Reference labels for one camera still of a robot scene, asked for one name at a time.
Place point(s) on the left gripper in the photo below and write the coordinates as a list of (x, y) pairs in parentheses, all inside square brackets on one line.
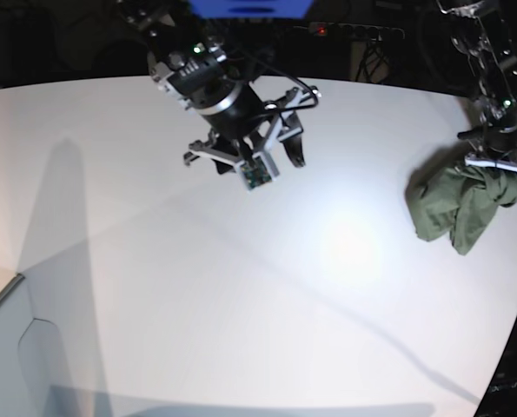
[(492, 147)]

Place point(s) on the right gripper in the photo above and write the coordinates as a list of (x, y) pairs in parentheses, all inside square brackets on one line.
[(241, 124)]

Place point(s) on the green t-shirt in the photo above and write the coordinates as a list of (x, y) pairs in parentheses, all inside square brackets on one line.
[(444, 196)]

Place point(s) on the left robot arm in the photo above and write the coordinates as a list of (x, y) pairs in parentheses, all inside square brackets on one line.
[(481, 34)]

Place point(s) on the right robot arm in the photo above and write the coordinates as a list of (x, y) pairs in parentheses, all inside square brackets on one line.
[(225, 71)]

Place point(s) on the blue box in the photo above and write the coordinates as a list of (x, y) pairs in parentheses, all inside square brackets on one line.
[(292, 9)]

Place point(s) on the black power strip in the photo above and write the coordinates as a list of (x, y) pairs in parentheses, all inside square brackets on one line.
[(356, 32)]

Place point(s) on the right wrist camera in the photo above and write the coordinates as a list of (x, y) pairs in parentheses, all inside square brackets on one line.
[(257, 174)]

